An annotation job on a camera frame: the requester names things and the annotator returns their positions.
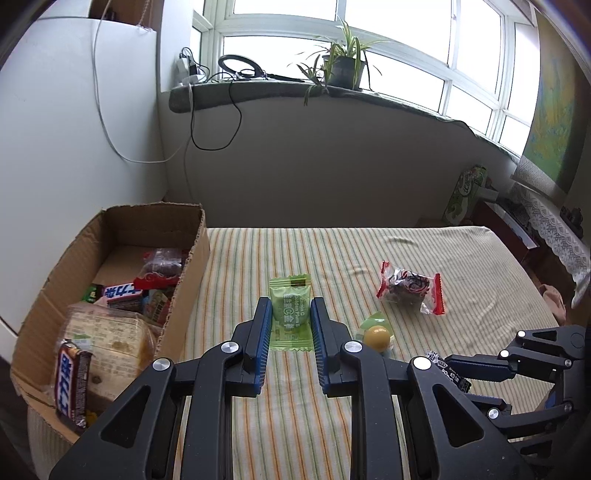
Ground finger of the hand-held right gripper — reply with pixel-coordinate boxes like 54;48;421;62
465;392;580;459
444;324;587;385

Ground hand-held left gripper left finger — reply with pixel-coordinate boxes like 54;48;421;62
48;296;273;480

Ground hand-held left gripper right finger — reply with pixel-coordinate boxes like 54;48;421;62
310;298;536;480

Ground green snack packet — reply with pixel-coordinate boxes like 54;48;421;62
269;274;315;352

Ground black white small packet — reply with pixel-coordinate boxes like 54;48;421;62
424;350;472;394

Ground red dark date packet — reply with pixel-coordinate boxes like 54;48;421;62
133;248;191;291
376;260;448;316

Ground blue-white candy packet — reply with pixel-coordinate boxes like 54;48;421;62
102;281;145;311

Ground brown cardboard box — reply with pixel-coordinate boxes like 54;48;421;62
9;203;211;437

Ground brown chocolate bar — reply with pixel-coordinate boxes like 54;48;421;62
54;338;94;433

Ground yellow ball candy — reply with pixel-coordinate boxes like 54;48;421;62
359;311;396;357

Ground striped bed sheet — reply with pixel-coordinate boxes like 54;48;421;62
28;226;566;480

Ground beige cloth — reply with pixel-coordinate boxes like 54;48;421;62
539;284;568;326

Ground clear bread package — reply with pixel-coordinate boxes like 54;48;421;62
62;302;158;414

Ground dark wooden cabinet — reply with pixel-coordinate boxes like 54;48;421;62
471;198;550;264

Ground lace-covered side table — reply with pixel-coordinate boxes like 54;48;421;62
510;182;591;289

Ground green printed bag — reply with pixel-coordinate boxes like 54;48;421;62
442;164;489;227

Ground grey windowsill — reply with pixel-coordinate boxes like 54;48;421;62
168;80;522;162

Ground potted spider plant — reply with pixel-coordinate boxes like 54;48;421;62
288;16;393;107

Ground white power strip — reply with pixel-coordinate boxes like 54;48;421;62
174;69;208;87

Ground white wardrobe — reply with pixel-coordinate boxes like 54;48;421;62
0;18;169;352

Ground white framed window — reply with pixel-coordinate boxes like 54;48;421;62
191;0;543;155

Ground cardboard box on wardrobe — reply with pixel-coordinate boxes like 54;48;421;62
88;0;164;33

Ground black hanging cable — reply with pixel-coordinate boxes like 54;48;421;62
182;46;243;151

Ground green wall poster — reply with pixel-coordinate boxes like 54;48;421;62
510;9;591;204

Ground black ring light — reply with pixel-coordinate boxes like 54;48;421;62
217;54;305;84

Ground white hanging cable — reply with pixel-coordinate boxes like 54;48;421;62
92;0;190;163

